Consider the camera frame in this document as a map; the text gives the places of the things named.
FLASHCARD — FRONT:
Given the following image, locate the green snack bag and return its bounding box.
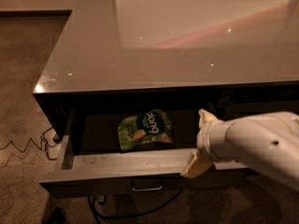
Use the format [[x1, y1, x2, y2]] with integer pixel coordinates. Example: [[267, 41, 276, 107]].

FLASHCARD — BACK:
[[118, 109, 174, 151]]

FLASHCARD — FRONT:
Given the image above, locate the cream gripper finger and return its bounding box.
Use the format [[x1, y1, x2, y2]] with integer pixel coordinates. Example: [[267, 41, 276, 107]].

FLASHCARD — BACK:
[[198, 109, 218, 128], [180, 149, 212, 179]]

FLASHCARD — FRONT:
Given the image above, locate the dark cabinet with glossy top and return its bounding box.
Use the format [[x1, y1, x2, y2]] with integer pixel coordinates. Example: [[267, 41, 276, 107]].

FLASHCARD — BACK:
[[34, 0, 299, 147]]

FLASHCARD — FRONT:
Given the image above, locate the drawer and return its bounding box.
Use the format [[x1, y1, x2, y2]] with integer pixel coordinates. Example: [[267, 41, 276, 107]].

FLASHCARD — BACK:
[[40, 109, 248, 198], [221, 100, 299, 120]]

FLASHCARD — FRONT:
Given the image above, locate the grey power strip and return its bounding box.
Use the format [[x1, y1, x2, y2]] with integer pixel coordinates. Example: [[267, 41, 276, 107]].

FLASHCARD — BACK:
[[93, 195, 107, 204]]

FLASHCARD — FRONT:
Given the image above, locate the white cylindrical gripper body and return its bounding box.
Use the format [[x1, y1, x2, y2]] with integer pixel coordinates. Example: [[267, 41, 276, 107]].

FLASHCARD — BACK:
[[196, 119, 236, 161]]

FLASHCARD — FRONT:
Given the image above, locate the thick black floor cable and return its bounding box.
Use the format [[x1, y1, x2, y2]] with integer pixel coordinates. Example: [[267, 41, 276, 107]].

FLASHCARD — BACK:
[[87, 189, 185, 224]]

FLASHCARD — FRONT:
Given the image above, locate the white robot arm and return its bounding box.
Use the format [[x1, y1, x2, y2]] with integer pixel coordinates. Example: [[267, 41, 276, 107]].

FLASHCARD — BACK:
[[180, 109, 299, 190]]

